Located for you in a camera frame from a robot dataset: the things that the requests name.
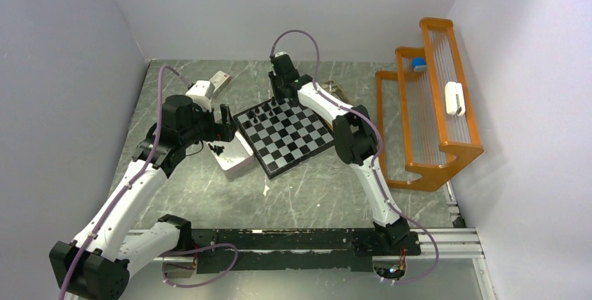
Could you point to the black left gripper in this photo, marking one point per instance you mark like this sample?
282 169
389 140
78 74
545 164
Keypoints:
223 132

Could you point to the orange wooden rack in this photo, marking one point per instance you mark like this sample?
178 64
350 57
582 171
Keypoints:
437 146

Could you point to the pink metal tin box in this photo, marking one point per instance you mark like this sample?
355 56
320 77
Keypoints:
236 157

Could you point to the white plastic clip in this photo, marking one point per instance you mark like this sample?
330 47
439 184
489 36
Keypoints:
454 99

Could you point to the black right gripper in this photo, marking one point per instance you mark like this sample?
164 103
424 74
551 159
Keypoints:
277 94

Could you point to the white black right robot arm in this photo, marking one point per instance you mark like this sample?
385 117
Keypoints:
356 143

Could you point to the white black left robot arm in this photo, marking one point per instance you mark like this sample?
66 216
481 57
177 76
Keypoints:
98 263

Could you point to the black white chessboard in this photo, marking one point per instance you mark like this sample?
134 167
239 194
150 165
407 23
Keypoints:
292 135

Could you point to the white red card box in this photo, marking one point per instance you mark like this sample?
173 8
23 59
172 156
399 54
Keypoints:
220 80

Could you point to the yellow tray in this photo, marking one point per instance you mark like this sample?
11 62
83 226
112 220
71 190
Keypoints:
334 89

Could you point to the black mounting rail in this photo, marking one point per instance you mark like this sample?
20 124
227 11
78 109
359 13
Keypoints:
354 249

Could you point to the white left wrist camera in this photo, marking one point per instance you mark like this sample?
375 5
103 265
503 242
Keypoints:
201 94

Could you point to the blue round object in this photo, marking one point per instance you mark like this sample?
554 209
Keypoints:
419 64

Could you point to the black chess pieces pile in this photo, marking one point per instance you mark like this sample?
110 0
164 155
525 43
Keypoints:
216 149

